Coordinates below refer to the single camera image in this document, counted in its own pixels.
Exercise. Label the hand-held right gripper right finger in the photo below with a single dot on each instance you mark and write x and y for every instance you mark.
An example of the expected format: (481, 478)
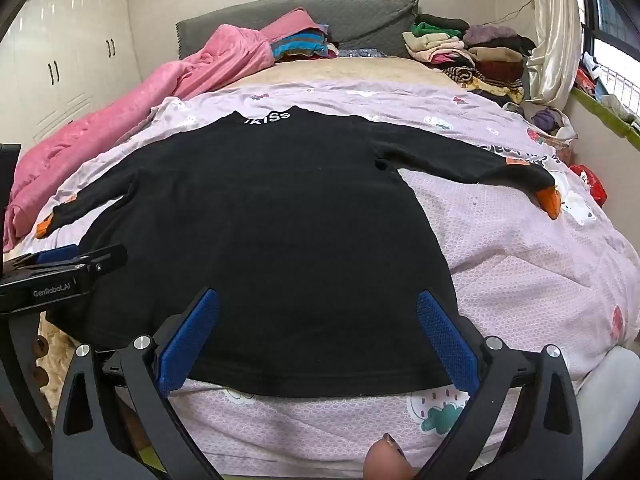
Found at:
(445, 337)

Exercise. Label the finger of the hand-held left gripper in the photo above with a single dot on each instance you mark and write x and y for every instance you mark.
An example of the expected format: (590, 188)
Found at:
(107, 259)
(57, 254)

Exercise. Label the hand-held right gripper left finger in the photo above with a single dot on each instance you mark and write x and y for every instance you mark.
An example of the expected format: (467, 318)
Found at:
(192, 332)

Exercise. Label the black long-sleeve sweater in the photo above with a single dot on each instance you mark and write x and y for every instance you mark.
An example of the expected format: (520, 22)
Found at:
(270, 240)

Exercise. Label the pile of folded clothes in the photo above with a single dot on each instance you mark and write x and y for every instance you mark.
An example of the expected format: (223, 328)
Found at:
(475, 57)

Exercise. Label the blue striped folded clothes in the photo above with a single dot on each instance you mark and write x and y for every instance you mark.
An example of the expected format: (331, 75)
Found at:
(300, 46)

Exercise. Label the person's right hand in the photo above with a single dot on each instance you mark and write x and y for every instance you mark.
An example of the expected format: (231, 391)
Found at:
(387, 460)

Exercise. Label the beige fluffy mat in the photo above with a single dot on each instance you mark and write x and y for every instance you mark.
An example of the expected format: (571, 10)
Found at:
(57, 355)

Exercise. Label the lilac strawberry print quilt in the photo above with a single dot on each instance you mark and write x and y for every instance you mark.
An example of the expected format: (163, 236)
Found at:
(510, 270)

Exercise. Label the pink fleece blanket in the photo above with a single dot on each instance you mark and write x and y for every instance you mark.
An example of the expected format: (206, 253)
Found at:
(150, 105)

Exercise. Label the white wardrobe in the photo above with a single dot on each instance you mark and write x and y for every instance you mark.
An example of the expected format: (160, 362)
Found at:
(65, 50)

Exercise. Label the red packet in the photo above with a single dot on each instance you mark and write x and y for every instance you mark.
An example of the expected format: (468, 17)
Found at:
(592, 182)

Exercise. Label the plastic bag with purple cloth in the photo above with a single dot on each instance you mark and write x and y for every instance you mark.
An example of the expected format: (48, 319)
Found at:
(552, 122)

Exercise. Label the green window sill cover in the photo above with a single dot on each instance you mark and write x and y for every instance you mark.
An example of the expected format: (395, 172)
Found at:
(605, 110)

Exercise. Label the beige bed sheet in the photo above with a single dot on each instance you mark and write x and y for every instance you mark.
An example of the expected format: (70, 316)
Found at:
(325, 72)

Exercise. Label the blue floral cloth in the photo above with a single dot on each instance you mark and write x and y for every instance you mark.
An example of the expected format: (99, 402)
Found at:
(362, 52)

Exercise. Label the cream satin curtain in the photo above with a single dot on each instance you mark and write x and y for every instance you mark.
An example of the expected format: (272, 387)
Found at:
(552, 35)

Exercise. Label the grey padded headboard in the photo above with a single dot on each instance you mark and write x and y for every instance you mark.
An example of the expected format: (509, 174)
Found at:
(360, 20)

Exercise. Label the window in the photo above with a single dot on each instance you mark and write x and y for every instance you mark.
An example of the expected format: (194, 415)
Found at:
(612, 25)

